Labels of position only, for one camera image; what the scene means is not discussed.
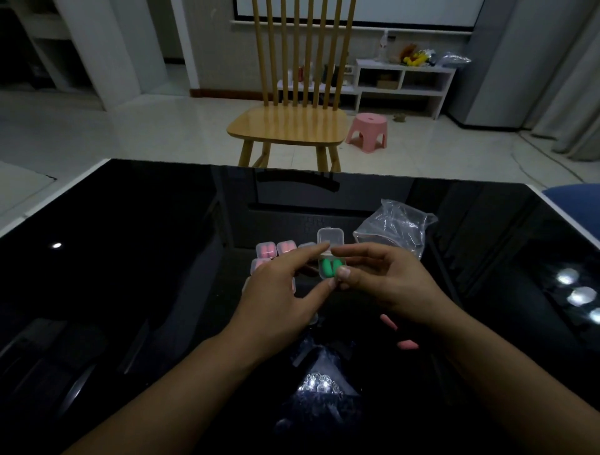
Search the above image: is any clear box with green earplugs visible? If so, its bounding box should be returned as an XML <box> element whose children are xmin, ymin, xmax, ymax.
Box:
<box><xmin>317</xmin><ymin>228</ymin><xmax>348</xmax><ymax>282</ymax></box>

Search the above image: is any person's left forearm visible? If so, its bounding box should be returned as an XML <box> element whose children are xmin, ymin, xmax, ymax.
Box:
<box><xmin>61</xmin><ymin>326</ymin><xmax>263</xmax><ymax>455</ymax></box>

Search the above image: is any person's right forearm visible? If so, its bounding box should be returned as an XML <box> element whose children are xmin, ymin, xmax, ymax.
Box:
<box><xmin>431</xmin><ymin>302</ymin><xmax>600</xmax><ymax>455</ymax></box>

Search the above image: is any grey tall cabinet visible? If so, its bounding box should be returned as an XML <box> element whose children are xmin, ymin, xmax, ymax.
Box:
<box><xmin>445</xmin><ymin>0</ymin><xmax>559</xmax><ymax>130</ymax></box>

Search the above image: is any person's right hand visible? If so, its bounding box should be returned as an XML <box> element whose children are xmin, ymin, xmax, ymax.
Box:
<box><xmin>331</xmin><ymin>242</ymin><xmax>453</xmax><ymax>329</ymax></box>

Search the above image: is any crumpled plastic bag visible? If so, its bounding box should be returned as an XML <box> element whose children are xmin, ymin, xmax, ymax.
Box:
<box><xmin>436</xmin><ymin>51</ymin><xmax>472</xmax><ymax>69</ymax></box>

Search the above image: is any yellow stuffed toy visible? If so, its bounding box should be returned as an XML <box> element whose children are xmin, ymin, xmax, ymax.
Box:
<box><xmin>400</xmin><ymin>44</ymin><xmax>430</xmax><ymax>67</ymax></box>

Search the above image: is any person's left hand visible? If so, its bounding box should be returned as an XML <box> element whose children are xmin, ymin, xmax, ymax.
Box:
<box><xmin>228</xmin><ymin>242</ymin><xmax>339</xmax><ymax>364</ymax></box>

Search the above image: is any white wall shelf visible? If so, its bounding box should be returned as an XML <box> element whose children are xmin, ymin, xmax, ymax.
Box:
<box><xmin>0</xmin><ymin>0</ymin><xmax>105</xmax><ymax>111</ymax></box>

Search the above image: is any pink plastic stool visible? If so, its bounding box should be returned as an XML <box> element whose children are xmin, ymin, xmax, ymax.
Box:
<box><xmin>345</xmin><ymin>112</ymin><xmax>390</xmax><ymax>154</ymax></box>

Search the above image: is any grey curtain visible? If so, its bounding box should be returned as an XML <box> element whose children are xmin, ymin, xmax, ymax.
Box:
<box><xmin>524</xmin><ymin>0</ymin><xmax>600</xmax><ymax>161</ymax></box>

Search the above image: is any clear plastic bag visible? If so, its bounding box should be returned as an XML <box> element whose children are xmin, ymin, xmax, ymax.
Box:
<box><xmin>353</xmin><ymin>199</ymin><xmax>439</xmax><ymax>261</ymax></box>

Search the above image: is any white low shelf unit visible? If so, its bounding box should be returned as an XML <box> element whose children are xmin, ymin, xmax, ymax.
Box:
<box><xmin>277</xmin><ymin>58</ymin><xmax>457</xmax><ymax>121</ymax></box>

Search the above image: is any wooden slat-back chair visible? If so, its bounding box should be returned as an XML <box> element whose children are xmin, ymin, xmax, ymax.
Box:
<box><xmin>226</xmin><ymin>0</ymin><xmax>357</xmax><ymax>173</ymax></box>

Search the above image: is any white bottle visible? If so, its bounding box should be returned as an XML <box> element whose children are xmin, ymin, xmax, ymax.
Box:
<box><xmin>374</xmin><ymin>28</ymin><xmax>395</xmax><ymax>64</ymax></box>

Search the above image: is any floor cable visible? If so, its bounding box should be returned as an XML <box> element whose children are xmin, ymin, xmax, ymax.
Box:
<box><xmin>510</xmin><ymin>130</ymin><xmax>588</xmax><ymax>184</ymax></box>

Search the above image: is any blue chair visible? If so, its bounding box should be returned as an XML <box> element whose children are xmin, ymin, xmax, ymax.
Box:
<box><xmin>542</xmin><ymin>183</ymin><xmax>600</xmax><ymax>243</ymax></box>

